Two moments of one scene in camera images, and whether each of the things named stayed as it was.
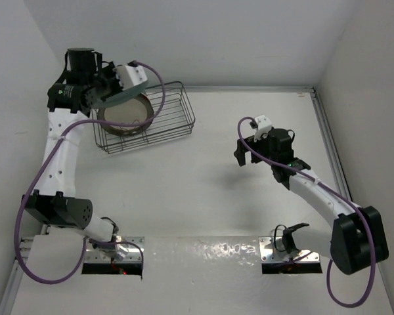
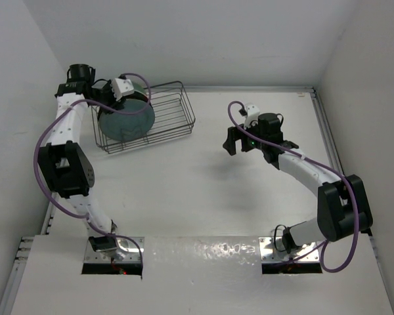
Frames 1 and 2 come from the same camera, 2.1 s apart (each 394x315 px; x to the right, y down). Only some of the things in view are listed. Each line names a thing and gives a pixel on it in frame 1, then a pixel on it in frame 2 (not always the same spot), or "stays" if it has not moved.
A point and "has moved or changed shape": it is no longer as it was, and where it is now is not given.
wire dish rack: x=173 y=117 stays
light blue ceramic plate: x=124 y=96 has moved or changed shape
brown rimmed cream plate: x=138 y=109 → x=140 y=90
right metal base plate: x=272 y=250 stays
